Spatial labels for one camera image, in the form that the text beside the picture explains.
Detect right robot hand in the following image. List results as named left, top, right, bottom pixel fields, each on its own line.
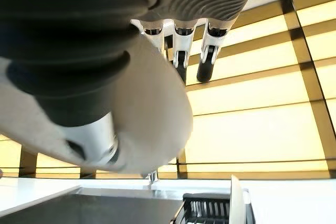
left=0, top=0, right=264, bottom=167

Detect white round plate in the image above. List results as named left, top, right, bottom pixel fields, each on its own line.
left=0, top=39, right=194, bottom=176

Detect chrome faucet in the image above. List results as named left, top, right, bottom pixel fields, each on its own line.
left=148, top=170, right=160, bottom=183

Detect stainless steel sink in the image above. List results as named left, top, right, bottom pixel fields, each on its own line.
left=0, top=186, right=184, bottom=224

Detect black dish rack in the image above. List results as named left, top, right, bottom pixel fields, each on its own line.
left=170, top=193, right=257, bottom=224

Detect white plate standing upright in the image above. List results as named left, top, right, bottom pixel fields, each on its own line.
left=229, top=175, right=248, bottom=224

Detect wooden lattice window frame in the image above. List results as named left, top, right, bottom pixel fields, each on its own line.
left=0, top=0, right=336, bottom=180

